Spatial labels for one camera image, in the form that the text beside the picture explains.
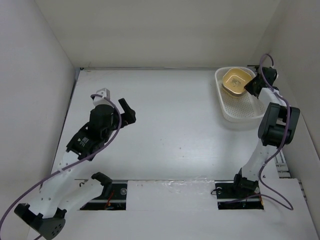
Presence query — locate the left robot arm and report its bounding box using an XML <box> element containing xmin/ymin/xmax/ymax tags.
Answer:
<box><xmin>14</xmin><ymin>93</ymin><xmax>136</xmax><ymax>240</ymax></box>

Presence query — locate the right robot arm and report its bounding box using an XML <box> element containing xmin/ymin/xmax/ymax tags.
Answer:
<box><xmin>231</xmin><ymin>65</ymin><xmax>300</xmax><ymax>197</ymax></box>

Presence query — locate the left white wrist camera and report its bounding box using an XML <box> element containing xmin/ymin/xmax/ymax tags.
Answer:
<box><xmin>90</xmin><ymin>88</ymin><xmax>111</xmax><ymax>107</ymax></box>

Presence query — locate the yellow panda plate back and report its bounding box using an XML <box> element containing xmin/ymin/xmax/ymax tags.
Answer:
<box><xmin>222</xmin><ymin>67</ymin><xmax>256</xmax><ymax>97</ymax></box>

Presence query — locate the white perforated plastic bin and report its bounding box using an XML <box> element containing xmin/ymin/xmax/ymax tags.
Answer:
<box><xmin>214</xmin><ymin>66</ymin><xmax>266</xmax><ymax>123</ymax></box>

